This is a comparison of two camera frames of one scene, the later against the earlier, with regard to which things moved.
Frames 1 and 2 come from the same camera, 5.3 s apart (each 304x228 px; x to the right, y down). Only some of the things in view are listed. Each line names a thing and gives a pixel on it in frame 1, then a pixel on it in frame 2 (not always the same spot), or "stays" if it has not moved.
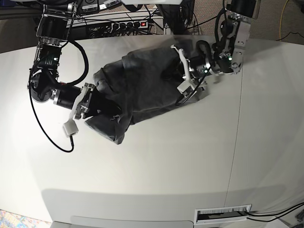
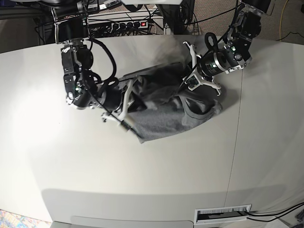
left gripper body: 94,103 → 135,102
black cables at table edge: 292,208 stays
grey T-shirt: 143,82 → 161,107
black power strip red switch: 117,27 stays
